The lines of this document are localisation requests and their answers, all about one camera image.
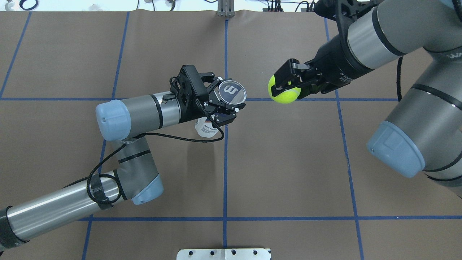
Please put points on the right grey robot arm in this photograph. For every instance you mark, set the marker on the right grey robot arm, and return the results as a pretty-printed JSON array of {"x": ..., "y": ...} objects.
[{"x": 422, "y": 134}]

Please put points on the clear tennis ball can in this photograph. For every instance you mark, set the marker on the clear tennis ball can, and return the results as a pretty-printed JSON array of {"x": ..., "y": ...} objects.
[{"x": 229, "y": 92}]

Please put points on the aluminium frame post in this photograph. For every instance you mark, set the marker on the aluminium frame post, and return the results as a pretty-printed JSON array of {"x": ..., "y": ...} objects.
[{"x": 225, "y": 8}]

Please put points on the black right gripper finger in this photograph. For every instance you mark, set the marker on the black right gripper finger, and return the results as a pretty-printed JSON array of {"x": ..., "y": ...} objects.
[
  {"x": 307, "y": 90},
  {"x": 290, "y": 75}
]

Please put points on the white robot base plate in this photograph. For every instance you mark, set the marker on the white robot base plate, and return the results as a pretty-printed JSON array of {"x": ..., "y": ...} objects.
[{"x": 225, "y": 254}]

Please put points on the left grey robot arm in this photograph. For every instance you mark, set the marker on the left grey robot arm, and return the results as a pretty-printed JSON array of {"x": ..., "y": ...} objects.
[{"x": 129, "y": 172}]

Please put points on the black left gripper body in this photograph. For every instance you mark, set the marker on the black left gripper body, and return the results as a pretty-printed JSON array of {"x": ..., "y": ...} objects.
[{"x": 190, "y": 112}]

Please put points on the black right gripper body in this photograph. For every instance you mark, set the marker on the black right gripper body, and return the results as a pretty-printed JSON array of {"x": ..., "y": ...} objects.
[{"x": 334, "y": 62}]

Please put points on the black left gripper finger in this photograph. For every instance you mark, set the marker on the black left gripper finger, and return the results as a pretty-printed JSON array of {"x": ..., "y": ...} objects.
[
  {"x": 210, "y": 80},
  {"x": 224, "y": 115}
]

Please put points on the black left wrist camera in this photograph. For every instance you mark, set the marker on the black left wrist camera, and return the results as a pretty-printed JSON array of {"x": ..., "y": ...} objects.
[{"x": 191, "y": 85}]

